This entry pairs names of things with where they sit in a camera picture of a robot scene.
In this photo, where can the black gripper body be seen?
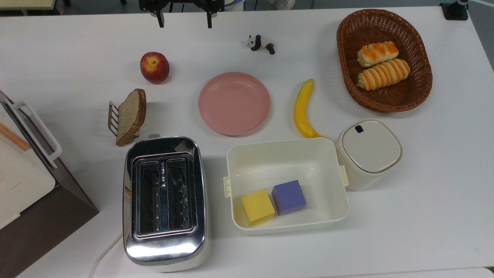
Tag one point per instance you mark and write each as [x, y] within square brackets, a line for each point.
[185, 1]

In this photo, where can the cream plastic open box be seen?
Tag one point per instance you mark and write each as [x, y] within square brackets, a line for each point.
[285, 162]

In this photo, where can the brown wicker basket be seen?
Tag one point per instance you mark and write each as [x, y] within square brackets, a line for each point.
[420, 77]

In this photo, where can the brown bread slice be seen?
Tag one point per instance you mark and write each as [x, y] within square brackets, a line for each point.
[130, 116]

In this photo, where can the red apple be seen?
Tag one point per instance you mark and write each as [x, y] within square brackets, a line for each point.
[154, 68]

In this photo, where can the panda figurine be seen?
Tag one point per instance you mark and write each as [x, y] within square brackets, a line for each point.
[256, 41]

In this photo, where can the pale yellow table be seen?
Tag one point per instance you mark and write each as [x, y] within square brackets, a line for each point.
[23, 4]

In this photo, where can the cream toy oven cabinet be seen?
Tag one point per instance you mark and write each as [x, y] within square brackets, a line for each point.
[19, 181]

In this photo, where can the tan latch strip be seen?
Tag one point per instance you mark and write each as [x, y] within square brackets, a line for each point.
[13, 137]

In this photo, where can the purple cube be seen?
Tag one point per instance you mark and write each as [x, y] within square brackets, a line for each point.
[288, 195]

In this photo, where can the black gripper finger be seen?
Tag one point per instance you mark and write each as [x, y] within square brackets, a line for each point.
[160, 19]
[209, 19]

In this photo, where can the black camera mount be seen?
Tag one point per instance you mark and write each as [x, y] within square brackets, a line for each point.
[454, 11]

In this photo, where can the long striped bread roll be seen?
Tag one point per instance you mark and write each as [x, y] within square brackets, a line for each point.
[384, 74]

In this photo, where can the cream lidded bin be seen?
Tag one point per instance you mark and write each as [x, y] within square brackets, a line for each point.
[368, 146]

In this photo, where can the yellow cube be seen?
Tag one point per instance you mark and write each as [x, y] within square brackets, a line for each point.
[257, 205]

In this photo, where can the chrome and cream toaster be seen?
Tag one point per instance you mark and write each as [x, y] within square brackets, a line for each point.
[166, 251]

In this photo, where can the short orange glazed bread roll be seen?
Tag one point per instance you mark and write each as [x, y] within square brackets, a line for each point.
[377, 54]

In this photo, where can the yellow banana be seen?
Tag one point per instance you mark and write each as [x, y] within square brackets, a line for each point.
[301, 112]

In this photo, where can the pink plate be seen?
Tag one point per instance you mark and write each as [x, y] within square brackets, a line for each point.
[234, 104]

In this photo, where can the metal toast rack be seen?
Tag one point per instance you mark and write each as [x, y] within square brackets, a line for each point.
[112, 119]

